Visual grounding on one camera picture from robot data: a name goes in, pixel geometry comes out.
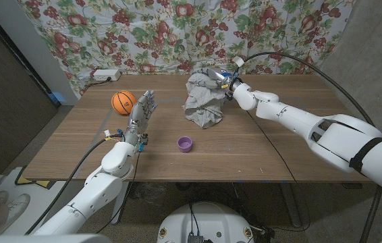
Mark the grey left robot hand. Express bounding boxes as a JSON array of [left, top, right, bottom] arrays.
[[125, 90, 157, 146]]

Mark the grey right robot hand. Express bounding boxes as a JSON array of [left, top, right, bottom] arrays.
[[197, 67, 236, 92]]

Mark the grey shirt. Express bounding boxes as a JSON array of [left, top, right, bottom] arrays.
[[183, 72, 227, 130]]

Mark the orange mini basketball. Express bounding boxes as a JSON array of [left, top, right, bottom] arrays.
[[111, 90, 138, 115]]

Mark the purple cup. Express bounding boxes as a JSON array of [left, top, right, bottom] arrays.
[[177, 136, 194, 153]]

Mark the white power strip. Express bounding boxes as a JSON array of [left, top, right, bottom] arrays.
[[92, 69, 122, 82]]

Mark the clear plastic bag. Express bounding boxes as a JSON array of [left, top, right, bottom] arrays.
[[132, 182, 170, 209]]

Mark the fruit print backdrop cloth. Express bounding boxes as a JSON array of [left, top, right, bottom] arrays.
[[17, 0, 356, 99]]

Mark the blue tape piece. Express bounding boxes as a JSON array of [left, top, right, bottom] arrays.
[[48, 91, 66, 105]]

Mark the light grey table leg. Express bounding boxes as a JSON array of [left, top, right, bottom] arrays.
[[111, 182, 130, 225]]

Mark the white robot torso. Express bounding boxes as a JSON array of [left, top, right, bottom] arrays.
[[157, 201, 255, 243]]

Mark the dark brown door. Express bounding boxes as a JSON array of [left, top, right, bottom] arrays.
[[0, 6, 60, 175]]

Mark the dark grey table leg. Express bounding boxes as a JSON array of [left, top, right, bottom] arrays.
[[280, 182, 303, 227]]

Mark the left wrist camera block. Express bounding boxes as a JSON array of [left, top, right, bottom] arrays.
[[137, 133, 150, 152]]

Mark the black power strip cable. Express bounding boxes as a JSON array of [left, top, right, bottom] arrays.
[[82, 77, 113, 92]]

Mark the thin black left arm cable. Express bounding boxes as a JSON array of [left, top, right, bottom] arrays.
[[96, 151, 141, 234]]

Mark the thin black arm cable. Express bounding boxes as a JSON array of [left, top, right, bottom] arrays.
[[246, 109, 312, 232], [96, 151, 141, 234]]

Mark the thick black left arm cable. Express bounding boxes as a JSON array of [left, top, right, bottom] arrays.
[[25, 134, 124, 236]]

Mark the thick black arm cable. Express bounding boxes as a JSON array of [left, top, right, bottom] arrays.
[[234, 51, 382, 243], [25, 134, 124, 236]]

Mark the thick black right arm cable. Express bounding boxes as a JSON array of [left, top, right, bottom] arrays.
[[234, 51, 382, 243]]

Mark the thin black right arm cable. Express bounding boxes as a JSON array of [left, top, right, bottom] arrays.
[[246, 109, 312, 232]]

